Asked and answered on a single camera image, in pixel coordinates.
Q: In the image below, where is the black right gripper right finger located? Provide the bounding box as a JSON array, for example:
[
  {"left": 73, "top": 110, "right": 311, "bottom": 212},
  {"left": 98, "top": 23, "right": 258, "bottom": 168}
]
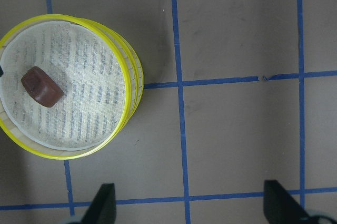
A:
[{"left": 263, "top": 180, "right": 313, "bottom": 224}]

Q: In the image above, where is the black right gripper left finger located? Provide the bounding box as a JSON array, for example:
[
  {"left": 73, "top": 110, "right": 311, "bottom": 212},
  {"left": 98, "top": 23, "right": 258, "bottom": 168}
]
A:
[{"left": 82, "top": 183, "right": 116, "bottom": 223}]

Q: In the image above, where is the brown bun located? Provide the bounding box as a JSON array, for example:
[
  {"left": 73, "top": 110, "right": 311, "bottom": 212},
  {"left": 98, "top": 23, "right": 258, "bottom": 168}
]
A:
[{"left": 21, "top": 66, "right": 64, "bottom": 108}]

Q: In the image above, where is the yellow steamer basket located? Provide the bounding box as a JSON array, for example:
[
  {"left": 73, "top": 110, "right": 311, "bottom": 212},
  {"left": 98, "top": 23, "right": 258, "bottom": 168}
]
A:
[
  {"left": 87, "top": 20, "right": 144, "bottom": 136},
  {"left": 1, "top": 14, "right": 132, "bottom": 160}
]

